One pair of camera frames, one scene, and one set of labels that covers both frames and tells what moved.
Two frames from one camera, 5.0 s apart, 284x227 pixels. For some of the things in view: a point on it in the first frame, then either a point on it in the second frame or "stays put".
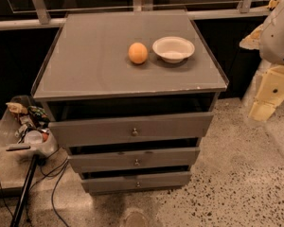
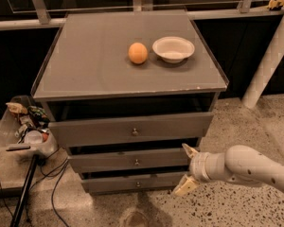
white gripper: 276,37 to 197,168
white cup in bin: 34,137 stays put
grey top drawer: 137,128 stays put
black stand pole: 25,188 stays put
